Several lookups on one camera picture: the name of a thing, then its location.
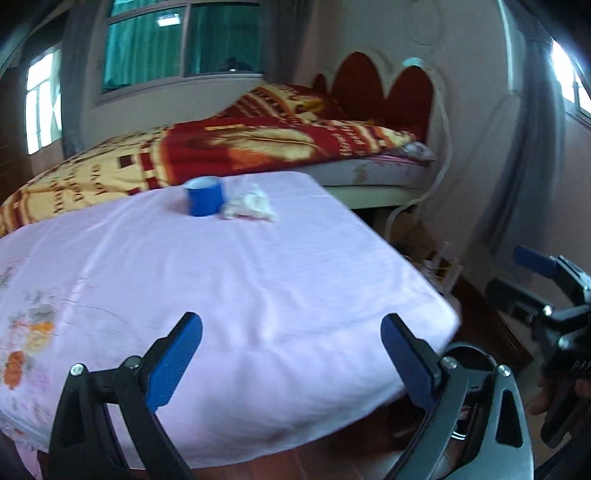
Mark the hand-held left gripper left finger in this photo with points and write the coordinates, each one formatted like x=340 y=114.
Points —
x=178 y=355

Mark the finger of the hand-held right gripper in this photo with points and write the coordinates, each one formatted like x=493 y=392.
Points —
x=531 y=257
x=508 y=293

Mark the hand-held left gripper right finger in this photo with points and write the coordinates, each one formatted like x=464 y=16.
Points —
x=406 y=360

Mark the blue paper cup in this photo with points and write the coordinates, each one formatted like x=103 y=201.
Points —
x=203 y=198

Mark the person's right hand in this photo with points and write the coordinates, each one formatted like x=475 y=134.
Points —
x=541 y=399

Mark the pink tablecloth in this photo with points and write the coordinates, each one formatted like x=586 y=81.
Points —
x=231 y=277

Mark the grey hanging curtain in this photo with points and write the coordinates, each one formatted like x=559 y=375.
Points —
x=531 y=161

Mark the crumpled white tissue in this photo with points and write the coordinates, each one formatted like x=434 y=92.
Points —
x=249 y=205

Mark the grey mattress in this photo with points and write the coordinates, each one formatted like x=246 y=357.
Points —
x=378 y=168

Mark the bright window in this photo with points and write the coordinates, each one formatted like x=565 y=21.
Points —
x=572 y=78

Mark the red and yellow patterned blanket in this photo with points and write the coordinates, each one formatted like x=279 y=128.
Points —
x=231 y=143

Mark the red padded headboard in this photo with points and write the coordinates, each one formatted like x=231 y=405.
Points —
x=360 y=83

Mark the narrow side window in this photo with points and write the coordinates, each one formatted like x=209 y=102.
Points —
x=44 y=101

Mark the green curtain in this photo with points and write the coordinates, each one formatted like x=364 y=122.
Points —
x=147 y=50

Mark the white bed frame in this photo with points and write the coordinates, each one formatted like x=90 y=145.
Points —
x=369 y=196

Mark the window with white frame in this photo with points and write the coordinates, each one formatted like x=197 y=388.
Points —
x=187 y=41

